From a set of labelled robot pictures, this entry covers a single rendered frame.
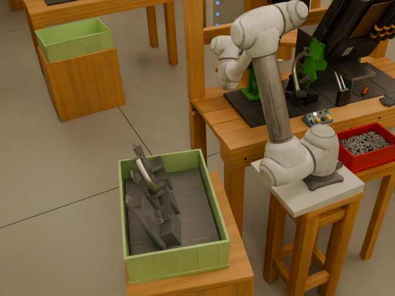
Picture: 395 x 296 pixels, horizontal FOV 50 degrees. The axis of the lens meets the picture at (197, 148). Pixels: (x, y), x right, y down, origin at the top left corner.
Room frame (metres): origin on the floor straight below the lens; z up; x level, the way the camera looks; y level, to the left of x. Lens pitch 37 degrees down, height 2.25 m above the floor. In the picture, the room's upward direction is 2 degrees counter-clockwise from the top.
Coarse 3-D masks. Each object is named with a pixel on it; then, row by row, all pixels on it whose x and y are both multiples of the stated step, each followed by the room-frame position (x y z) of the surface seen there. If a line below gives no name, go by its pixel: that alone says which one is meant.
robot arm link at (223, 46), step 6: (216, 36) 2.11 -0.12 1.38; (222, 36) 2.10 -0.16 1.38; (228, 36) 2.11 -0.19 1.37; (216, 42) 2.07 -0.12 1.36; (222, 42) 2.07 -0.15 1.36; (228, 42) 2.08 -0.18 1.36; (210, 48) 2.10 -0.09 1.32; (216, 48) 2.06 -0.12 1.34; (222, 48) 2.06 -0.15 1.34; (228, 48) 2.06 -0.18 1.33; (234, 48) 2.07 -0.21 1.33; (216, 54) 2.08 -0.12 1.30; (222, 54) 2.06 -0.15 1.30; (228, 54) 2.05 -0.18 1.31; (234, 54) 2.06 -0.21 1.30
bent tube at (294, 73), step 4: (304, 48) 2.27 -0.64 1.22; (308, 48) 2.28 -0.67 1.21; (304, 52) 2.26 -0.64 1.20; (308, 52) 2.28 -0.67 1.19; (296, 56) 2.32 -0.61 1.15; (300, 56) 2.29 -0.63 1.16; (296, 60) 2.31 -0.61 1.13; (296, 64) 2.31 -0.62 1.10; (292, 68) 2.31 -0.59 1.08; (296, 68) 2.30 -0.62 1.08; (292, 72) 2.29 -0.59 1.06; (296, 72) 2.29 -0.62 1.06; (296, 76) 2.26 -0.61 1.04; (296, 80) 2.24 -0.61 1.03; (296, 84) 2.23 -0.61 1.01; (296, 88) 2.21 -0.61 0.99; (296, 92) 2.19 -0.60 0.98
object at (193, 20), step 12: (192, 0) 2.34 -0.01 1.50; (252, 0) 2.46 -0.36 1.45; (264, 0) 2.49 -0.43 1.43; (192, 12) 2.34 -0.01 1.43; (192, 24) 2.34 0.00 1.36; (192, 36) 2.34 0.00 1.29; (192, 48) 2.34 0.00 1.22; (384, 48) 2.81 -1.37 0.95; (192, 60) 2.34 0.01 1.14; (204, 60) 2.36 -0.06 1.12; (192, 72) 2.34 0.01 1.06; (204, 72) 2.36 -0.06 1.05; (192, 84) 2.33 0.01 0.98; (204, 84) 2.36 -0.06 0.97; (192, 96) 2.33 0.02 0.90
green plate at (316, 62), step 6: (312, 42) 2.29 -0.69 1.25; (318, 42) 2.24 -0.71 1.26; (312, 48) 2.27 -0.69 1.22; (318, 48) 2.22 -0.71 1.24; (312, 54) 2.25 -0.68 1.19; (318, 54) 2.21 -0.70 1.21; (306, 60) 2.27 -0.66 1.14; (312, 60) 2.23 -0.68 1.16; (318, 60) 2.19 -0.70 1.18; (324, 60) 2.21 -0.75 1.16; (306, 66) 2.25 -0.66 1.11; (312, 66) 2.21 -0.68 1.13; (318, 66) 2.20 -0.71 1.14; (324, 66) 2.22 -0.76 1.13; (306, 72) 2.23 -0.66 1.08
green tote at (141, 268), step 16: (128, 160) 1.63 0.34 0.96; (176, 160) 1.67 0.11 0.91; (192, 160) 1.68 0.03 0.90; (128, 176) 1.63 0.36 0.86; (208, 176) 1.48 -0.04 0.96; (208, 192) 1.47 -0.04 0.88; (224, 224) 1.18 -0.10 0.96; (128, 240) 1.23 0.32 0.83; (224, 240) 1.10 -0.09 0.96; (128, 256) 1.04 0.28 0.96; (144, 256) 1.04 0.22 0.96; (160, 256) 1.05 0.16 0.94; (176, 256) 1.06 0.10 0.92; (192, 256) 1.07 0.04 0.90; (208, 256) 1.08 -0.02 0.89; (224, 256) 1.09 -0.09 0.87; (128, 272) 1.04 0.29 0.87; (144, 272) 1.04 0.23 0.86; (160, 272) 1.05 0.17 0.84; (176, 272) 1.06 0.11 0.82; (192, 272) 1.07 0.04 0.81
